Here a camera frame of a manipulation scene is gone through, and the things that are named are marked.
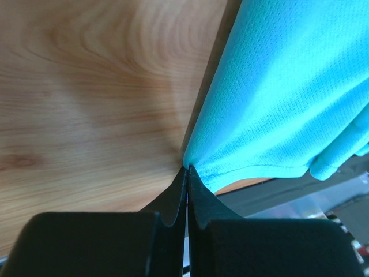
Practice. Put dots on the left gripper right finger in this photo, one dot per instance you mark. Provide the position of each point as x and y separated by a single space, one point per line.
222 243

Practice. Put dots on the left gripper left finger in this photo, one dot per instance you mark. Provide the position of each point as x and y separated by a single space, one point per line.
149 242

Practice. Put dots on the teal t shirt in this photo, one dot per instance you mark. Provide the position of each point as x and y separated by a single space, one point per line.
289 96

